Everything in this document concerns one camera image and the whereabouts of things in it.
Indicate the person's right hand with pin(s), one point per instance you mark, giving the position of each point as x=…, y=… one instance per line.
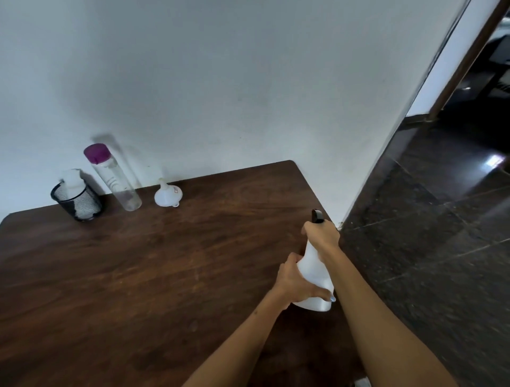
x=324, y=239

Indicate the person's left hand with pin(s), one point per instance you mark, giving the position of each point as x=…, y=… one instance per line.
x=295, y=285

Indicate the black spray trigger with tube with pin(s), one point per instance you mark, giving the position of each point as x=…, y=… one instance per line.
x=317, y=216

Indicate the white spray bottle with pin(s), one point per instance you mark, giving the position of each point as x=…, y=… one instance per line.
x=314, y=271

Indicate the white plastic funnel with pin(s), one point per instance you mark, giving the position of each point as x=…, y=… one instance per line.
x=168, y=196

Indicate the clear water bottle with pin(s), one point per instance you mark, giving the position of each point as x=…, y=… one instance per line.
x=119, y=187

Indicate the purple bottle cap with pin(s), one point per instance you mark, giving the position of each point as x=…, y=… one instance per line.
x=97, y=153

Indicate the person's right forearm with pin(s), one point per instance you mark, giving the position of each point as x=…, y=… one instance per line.
x=390, y=331

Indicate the person's left forearm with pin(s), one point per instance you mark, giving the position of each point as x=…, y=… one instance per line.
x=235, y=347

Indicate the dark wooden table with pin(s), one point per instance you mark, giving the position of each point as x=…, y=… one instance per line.
x=139, y=279

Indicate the black mesh holder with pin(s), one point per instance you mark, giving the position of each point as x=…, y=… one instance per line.
x=85, y=209

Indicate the dark wooden chair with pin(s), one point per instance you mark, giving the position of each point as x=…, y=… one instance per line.
x=498, y=75

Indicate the brown wooden door frame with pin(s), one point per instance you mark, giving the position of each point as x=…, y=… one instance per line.
x=466, y=60

